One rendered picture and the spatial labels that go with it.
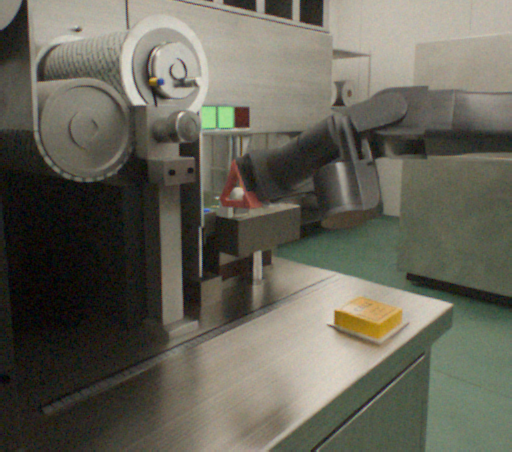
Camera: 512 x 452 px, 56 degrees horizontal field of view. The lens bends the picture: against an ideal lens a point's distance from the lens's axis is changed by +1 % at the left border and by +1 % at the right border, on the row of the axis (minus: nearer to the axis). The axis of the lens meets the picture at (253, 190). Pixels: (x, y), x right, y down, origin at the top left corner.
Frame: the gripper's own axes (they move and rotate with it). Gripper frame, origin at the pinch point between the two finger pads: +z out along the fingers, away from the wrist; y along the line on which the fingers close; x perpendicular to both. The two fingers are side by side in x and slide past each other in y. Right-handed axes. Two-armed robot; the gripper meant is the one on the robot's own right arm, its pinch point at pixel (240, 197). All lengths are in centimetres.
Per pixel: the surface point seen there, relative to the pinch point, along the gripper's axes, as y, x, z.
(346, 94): 388, 143, 186
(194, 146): -0.7, 10.5, 4.7
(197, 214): -0.6, 1.1, 9.5
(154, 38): -9.0, 22.1, -4.3
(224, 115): 35, 30, 30
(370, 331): 6.6, -23.0, -7.4
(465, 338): 207, -75, 83
